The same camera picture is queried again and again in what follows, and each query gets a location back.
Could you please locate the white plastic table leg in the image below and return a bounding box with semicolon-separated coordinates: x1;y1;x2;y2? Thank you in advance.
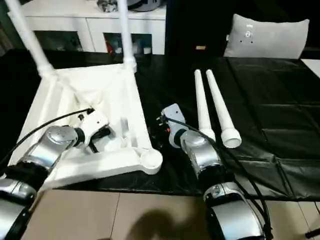
205;70;242;149
194;70;216;142
4;0;57;79
117;0;137;74

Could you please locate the white plastic table top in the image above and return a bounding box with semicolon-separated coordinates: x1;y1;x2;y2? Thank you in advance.
9;63;164;190

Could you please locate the white sideboard cabinet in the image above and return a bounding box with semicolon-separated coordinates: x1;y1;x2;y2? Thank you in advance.
10;0;167;56

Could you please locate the colourful clutter bundle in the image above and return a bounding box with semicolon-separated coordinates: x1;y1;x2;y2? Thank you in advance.
97;0;120;13

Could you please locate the grey pillow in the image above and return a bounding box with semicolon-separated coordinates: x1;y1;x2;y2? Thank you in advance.
223;13;311;60

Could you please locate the white flat board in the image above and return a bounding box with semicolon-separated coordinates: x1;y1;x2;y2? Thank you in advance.
301;59;320;77

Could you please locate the black floor stand leg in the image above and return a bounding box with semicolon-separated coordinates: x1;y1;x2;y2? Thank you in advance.
305;227;320;239

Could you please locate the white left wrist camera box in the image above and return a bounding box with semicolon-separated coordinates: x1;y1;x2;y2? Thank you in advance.
79;110;111;149

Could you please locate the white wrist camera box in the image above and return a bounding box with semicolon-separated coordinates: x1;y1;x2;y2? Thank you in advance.
79;110;111;149
160;103;187;132

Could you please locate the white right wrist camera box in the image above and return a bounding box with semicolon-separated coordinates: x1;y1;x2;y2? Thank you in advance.
160;103;187;132

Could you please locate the grey bag with black strap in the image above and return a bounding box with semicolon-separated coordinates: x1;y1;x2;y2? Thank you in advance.
127;0;167;12

